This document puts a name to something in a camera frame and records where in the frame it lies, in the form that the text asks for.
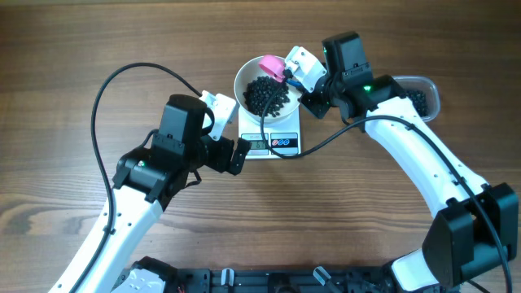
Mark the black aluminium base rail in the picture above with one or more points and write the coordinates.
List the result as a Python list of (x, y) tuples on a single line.
[(320, 279)]

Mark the pink scoop blue handle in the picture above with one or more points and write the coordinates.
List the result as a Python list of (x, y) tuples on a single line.
[(275, 68)]

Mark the white digital kitchen scale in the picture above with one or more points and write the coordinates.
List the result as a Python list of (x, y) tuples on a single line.
[(283, 136)]

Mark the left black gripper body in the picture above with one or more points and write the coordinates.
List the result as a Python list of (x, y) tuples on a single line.
[(216, 155)]

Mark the black beans pile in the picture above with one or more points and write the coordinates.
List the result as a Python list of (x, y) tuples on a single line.
[(419, 100)]

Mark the white round bowl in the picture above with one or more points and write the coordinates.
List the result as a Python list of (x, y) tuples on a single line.
[(249, 72)]

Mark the black beans in bowl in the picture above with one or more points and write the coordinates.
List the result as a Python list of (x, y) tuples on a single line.
[(264, 89)]

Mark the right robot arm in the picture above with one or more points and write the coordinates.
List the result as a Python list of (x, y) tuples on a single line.
[(474, 226)]

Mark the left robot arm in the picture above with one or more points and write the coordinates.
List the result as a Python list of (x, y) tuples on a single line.
[(146, 180)]

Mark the clear plastic container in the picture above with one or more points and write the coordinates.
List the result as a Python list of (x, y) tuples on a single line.
[(428, 87)]

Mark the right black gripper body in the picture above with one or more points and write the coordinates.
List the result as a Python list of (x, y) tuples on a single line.
[(318, 101)]

